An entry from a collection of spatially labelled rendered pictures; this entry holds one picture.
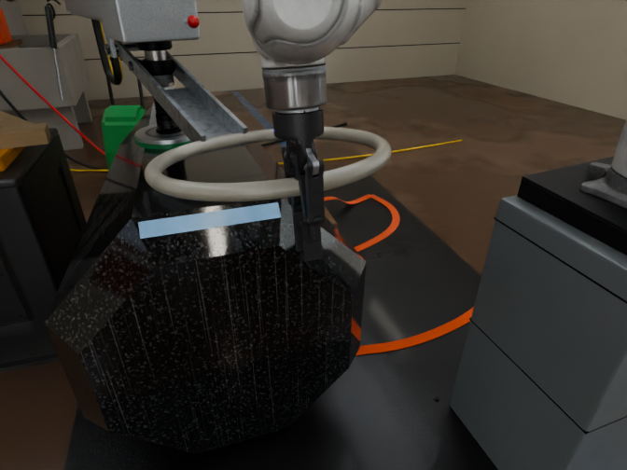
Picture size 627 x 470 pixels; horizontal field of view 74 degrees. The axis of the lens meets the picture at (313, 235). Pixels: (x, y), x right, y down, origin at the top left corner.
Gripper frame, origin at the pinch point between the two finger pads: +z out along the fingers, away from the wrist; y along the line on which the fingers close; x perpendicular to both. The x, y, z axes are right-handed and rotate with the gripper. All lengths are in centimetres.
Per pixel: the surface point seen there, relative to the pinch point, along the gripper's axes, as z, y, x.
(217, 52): -33, 572, -77
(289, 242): 13.1, 26.4, -4.0
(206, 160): -1, 62, 8
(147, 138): -6, 81, 23
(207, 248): 10.4, 26.8, 14.6
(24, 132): -9, 110, 62
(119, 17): -39, 71, 23
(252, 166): 0, 54, -3
